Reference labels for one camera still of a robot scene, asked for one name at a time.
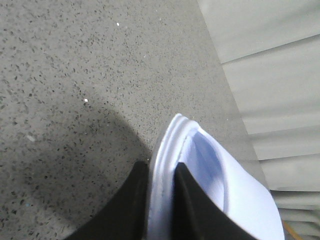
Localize pale grey-green curtain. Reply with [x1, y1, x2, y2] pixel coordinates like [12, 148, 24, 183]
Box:
[198, 0, 320, 240]

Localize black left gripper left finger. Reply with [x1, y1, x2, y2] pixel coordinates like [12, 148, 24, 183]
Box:
[66, 161, 149, 240]

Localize light blue slipper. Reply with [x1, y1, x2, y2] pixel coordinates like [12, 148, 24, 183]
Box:
[145, 114, 285, 240]

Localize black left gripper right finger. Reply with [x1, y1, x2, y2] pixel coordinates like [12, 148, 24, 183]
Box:
[171, 163, 254, 240]

